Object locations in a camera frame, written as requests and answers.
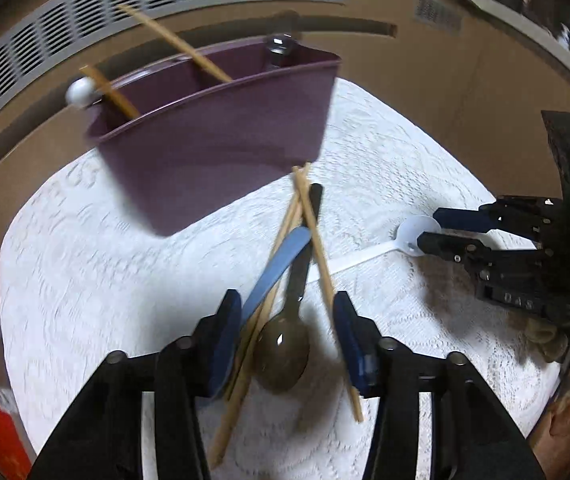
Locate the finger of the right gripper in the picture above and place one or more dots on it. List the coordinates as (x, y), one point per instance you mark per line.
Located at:
(465, 218)
(475, 254)

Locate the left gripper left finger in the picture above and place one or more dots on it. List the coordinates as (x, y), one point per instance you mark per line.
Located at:
(100, 435)

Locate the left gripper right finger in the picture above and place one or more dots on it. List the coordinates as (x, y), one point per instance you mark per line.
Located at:
(472, 436)

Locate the metal spoon black handle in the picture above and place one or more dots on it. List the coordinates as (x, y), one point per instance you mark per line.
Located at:
(279, 51)

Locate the wooden chopstick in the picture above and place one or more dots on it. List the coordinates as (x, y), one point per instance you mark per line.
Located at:
(178, 43)
(242, 371)
(108, 90)
(302, 185)

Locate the white plastic spoon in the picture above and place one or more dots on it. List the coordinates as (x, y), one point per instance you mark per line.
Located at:
(405, 240)
(81, 93)

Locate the red floor mat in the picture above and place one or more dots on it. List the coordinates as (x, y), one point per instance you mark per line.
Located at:
(15, 463)

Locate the blue plastic spoon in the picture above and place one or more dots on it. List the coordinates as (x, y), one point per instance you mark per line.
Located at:
(292, 245)

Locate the white lace tablecloth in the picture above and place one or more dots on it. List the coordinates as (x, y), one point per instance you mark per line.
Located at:
(81, 275)

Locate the dark metal spoon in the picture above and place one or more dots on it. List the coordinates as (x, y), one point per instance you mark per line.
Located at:
(283, 347)

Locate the small grey vent grille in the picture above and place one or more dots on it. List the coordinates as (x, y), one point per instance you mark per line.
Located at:
(439, 15)

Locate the purple plastic utensil caddy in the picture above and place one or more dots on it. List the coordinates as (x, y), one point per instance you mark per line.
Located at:
(198, 143)

